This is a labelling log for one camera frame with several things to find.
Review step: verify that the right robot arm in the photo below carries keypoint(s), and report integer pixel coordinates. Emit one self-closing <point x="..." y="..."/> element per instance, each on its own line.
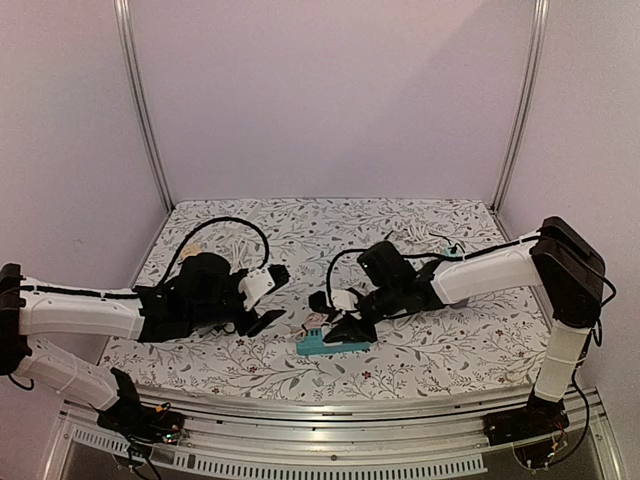
<point x="554" y="257"/>

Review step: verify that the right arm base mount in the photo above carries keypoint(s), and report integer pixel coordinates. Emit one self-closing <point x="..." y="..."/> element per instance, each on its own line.
<point x="537" y="417"/>

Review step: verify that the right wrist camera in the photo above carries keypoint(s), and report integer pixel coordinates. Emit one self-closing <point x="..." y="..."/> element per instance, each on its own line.
<point x="344" y="300"/>

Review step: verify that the purple power strip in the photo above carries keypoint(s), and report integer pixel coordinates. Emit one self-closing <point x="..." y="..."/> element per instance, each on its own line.
<point x="460" y="304"/>

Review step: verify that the aluminium front rail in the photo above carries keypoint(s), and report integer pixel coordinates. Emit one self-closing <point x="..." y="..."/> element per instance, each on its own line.
<point x="421" y="438"/>

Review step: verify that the right aluminium frame post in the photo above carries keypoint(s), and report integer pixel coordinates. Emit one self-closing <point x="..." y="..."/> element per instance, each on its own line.
<point x="532" y="65"/>

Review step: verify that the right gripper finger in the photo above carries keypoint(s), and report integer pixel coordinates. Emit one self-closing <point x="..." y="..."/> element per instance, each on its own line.
<point x="319" y="302"/>
<point x="351" y="331"/>

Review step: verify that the white power strip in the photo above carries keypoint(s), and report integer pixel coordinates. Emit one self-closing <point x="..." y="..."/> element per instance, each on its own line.
<point x="253" y="205"/>

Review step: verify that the floral table cloth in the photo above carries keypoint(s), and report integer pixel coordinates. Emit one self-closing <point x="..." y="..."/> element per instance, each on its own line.
<point x="498" y="340"/>

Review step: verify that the left aluminium frame post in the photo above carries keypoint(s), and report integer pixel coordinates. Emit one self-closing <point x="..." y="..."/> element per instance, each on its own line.
<point x="124" y="23"/>

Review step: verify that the beige charger plug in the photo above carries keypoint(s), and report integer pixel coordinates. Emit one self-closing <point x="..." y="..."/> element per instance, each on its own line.
<point x="190" y="250"/>

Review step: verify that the teal blue power strip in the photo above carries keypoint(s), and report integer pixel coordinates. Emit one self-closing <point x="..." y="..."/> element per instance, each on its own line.
<point x="310" y="343"/>

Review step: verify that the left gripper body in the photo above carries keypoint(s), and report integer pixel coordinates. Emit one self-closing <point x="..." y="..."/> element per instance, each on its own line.
<point x="205" y="316"/>

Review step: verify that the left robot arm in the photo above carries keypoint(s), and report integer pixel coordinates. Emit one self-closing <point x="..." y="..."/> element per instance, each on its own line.
<point x="31" y="309"/>

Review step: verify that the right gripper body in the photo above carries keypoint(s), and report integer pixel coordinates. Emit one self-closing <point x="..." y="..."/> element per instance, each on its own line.
<point x="345" y="311"/>

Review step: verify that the aluminium frame post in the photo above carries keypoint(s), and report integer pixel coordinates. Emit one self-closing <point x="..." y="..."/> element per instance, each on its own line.
<point x="124" y="23"/>
<point x="532" y="65"/>

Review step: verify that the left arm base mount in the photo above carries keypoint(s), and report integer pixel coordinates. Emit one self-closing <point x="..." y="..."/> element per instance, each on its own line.
<point x="135" y="421"/>

